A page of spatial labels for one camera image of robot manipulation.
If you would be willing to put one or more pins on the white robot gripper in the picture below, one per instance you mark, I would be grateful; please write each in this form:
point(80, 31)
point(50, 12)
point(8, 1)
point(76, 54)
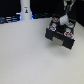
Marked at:
point(68, 4)

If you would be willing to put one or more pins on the green-lidded white kcup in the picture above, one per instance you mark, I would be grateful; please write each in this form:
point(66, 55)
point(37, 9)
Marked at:
point(64, 19)

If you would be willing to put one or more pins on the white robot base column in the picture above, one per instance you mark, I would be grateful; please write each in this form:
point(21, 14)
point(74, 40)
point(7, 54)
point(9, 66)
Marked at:
point(26, 13)

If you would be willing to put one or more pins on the kcup with red-blue lid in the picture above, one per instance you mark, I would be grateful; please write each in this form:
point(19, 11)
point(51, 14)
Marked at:
point(55, 19)
point(52, 27)

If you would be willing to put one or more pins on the kcup with red lid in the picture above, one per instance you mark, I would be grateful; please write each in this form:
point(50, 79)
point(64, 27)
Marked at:
point(68, 34)

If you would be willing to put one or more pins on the black kcup holder drawer box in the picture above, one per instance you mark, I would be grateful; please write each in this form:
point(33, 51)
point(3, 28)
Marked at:
point(58, 36)

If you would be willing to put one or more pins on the dark equipment box behind table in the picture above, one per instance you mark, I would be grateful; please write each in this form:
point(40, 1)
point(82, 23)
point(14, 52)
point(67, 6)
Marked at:
point(41, 8)

